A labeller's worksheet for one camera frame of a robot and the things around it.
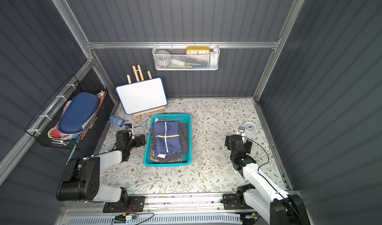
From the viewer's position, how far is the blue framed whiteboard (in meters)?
0.96

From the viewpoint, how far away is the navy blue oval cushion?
2.10 ft

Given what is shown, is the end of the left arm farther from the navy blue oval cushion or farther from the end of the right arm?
the end of the right arm

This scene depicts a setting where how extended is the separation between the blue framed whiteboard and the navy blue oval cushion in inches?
7.8

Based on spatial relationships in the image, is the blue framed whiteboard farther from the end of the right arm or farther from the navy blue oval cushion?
the end of the right arm

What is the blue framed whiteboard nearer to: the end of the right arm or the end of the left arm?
the end of the left arm
